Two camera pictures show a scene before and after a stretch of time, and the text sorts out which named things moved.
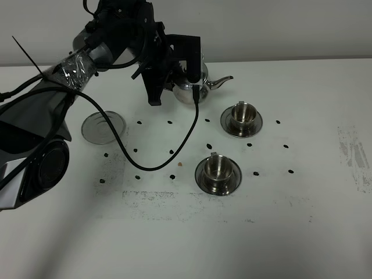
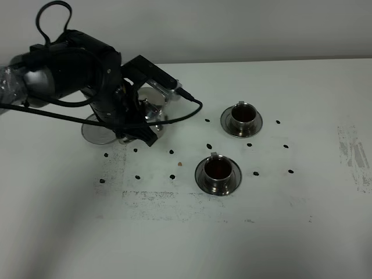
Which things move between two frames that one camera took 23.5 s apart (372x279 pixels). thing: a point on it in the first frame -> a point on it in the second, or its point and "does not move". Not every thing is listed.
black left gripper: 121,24 -> 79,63
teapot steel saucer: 96,129 does not move
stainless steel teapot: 184,92 -> 153,103
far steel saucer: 225,120 does not move
